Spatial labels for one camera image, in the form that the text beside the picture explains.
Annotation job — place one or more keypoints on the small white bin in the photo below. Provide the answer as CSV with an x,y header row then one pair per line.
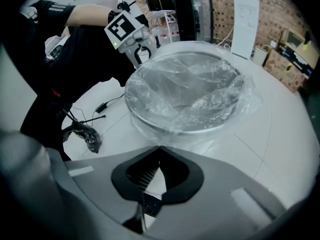
x,y
260,56

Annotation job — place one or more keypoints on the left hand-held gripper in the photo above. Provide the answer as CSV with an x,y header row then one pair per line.
x,y
121,29

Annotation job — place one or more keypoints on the person's black clothing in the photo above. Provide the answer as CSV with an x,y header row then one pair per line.
x,y
75,64

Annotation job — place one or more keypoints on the black glass-door fridge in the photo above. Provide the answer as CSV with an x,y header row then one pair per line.
x,y
193,15

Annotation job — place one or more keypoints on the crumpled black plastic bag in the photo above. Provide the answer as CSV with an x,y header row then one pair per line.
x,y
86,134

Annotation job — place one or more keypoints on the black computer monitor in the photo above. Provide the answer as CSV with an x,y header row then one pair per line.
x,y
152,0
166,1

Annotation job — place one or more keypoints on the white shelf table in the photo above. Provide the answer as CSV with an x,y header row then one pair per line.
x,y
166,26

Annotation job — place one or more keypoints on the clear plastic trash bag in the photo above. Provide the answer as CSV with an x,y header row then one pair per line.
x,y
200,66

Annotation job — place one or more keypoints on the silver metal wastebasket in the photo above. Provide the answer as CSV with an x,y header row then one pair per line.
x,y
185,94

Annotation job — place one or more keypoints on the person's left forearm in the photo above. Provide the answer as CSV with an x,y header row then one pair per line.
x,y
87,14

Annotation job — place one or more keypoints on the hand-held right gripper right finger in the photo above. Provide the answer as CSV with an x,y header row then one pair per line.
x,y
215,196

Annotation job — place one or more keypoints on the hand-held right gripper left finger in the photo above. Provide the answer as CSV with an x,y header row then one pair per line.
x,y
100,181

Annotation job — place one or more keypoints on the stack of cardboard boxes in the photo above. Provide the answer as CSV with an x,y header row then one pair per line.
x,y
287,61

